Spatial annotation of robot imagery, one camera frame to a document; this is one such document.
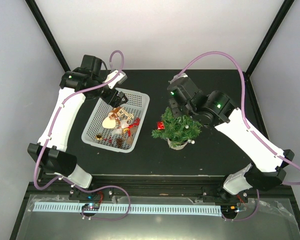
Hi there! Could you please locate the brown ribbon bow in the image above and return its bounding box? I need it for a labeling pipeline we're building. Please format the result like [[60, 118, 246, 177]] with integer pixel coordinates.
[[108, 106, 121, 126]]

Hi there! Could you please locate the white bead light string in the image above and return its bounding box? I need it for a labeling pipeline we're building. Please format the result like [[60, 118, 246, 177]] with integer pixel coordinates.
[[164, 119, 196, 146]]

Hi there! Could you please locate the small green christmas tree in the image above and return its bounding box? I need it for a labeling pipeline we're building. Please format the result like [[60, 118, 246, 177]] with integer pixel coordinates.
[[151, 107, 203, 144]]

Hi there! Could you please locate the red gift box ornament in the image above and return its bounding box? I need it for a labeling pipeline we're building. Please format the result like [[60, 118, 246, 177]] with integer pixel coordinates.
[[157, 121, 165, 130]]

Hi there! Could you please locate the white perforated plastic basket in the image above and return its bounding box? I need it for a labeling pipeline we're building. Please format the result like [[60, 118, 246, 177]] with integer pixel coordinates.
[[81, 88, 150, 153]]

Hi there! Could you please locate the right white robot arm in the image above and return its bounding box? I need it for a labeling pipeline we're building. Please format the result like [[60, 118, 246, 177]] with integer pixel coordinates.
[[167, 74, 294, 202]]

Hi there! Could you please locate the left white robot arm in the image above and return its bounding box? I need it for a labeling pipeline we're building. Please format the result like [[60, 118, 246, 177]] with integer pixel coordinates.
[[27, 55, 128, 200]]

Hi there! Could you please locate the gold merry christmas sign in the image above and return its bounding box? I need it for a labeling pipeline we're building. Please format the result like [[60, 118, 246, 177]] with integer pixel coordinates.
[[115, 107, 134, 120]]

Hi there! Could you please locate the white tree pot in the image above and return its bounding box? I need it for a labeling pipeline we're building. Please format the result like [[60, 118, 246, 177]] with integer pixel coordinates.
[[167, 139, 188, 151]]

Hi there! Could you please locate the cream heart ornament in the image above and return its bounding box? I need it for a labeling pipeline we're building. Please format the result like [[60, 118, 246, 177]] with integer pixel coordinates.
[[102, 117, 117, 129]]

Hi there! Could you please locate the white mesh bow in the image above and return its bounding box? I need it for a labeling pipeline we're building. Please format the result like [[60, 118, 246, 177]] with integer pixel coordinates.
[[111, 119, 129, 136]]

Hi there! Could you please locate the burlap bow ornament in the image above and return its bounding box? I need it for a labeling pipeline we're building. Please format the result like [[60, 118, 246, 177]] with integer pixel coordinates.
[[126, 126, 138, 146]]

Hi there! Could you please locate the gold bell ornament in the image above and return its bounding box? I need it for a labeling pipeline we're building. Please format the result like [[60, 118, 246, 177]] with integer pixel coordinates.
[[95, 134, 105, 141]]

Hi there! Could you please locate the red berry sprig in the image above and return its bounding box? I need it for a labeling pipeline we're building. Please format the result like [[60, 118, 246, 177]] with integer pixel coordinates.
[[103, 136, 113, 145]]

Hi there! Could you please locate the brown pine cone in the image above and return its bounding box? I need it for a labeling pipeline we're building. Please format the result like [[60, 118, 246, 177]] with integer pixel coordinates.
[[115, 138, 124, 149]]

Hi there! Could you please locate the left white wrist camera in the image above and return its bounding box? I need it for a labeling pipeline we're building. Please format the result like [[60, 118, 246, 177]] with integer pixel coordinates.
[[104, 70, 128, 89]]

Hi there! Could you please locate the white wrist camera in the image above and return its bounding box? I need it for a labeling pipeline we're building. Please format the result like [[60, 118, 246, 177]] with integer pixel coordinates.
[[104, 70, 128, 89], [168, 73, 189, 88]]

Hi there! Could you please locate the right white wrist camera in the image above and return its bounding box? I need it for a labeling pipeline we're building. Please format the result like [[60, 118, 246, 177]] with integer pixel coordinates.
[[168, 73, 189, 88]]

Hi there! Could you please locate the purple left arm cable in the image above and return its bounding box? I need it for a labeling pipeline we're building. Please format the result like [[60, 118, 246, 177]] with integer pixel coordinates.
[[33, 49, 131, 221]]

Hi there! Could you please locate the white slotted cable duct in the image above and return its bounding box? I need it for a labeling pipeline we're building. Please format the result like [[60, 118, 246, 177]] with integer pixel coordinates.
[[32, 202, 222, 217]]

